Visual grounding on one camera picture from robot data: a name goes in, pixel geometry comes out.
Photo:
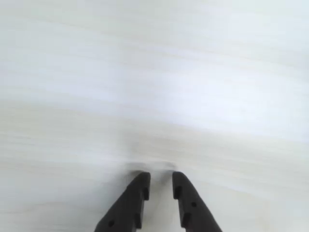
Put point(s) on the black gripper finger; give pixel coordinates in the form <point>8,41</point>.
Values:
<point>193,212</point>
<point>125,207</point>

